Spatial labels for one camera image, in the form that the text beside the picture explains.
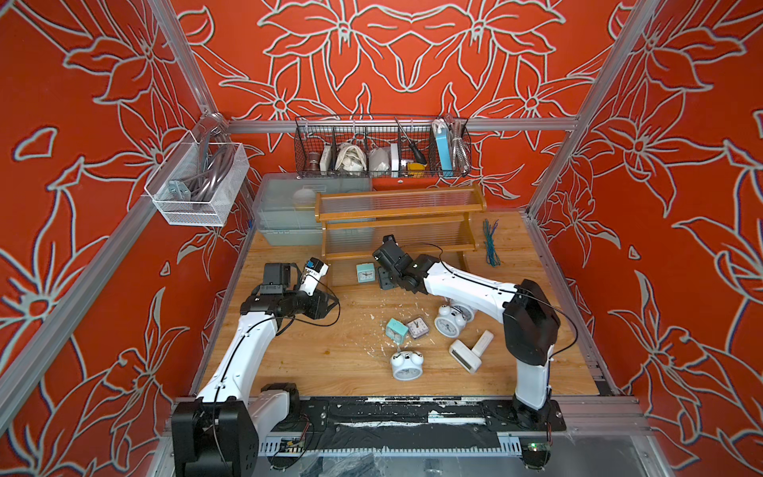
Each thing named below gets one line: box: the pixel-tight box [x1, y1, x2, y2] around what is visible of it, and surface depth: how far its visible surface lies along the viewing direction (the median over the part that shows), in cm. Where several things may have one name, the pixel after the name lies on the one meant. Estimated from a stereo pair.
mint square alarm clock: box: [355, 262, 377, 284], surface depth 96 cm
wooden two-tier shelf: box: [314, 183, 487, 261], surface depth 98 cm
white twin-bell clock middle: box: [434, 304, 467, 339], surface depth 83 cm
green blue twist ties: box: [482, 218, 501, 268], surface depth 111 cm
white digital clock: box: [449, 329, 492, 375], surface depth 81 cm
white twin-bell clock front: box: [390, 349, 425, 382], surface depth 76 cm
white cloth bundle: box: [334, 139, 367, 176], surface depth 92 cm
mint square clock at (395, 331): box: [385, 318, 410, 346], surface depth 85 cm
